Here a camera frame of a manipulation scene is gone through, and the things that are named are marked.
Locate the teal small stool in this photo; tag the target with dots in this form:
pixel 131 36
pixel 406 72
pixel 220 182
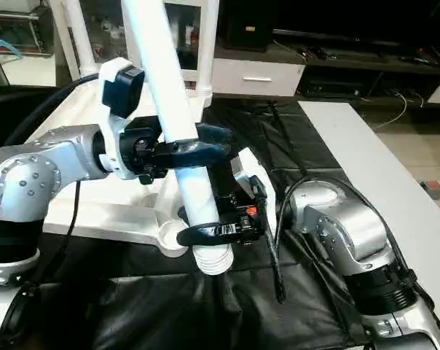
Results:
pixel 4 46

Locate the small red floor object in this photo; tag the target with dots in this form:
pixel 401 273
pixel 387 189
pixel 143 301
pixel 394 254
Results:
pixel 433 188

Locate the white drawer unit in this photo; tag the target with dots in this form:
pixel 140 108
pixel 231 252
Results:
pixel 256 76

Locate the grey metal storage rack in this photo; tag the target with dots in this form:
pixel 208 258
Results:
pixel 20 29

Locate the white side board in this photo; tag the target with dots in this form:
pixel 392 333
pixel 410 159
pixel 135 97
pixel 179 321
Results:
pixel 380 168

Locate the black plastic mat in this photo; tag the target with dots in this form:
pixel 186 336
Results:
pixel 293 146

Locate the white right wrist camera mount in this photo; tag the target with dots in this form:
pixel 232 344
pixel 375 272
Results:
pixel 255 186

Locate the white glass door cabinet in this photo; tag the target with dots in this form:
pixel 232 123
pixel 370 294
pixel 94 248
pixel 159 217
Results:
pixel 191 29

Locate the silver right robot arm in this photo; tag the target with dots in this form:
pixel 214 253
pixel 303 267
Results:
pixel 351 233

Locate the white plastic table top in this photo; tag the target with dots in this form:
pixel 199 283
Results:
pixel 96 211

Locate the white plastic table leg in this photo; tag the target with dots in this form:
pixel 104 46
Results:
pixel 173 87
pixel 206 44
pixel 78 36

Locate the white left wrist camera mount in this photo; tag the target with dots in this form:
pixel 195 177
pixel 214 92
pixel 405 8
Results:
pixel 118 95

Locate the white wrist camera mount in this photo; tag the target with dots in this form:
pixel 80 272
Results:
pixel 118 95
pixel 255 186

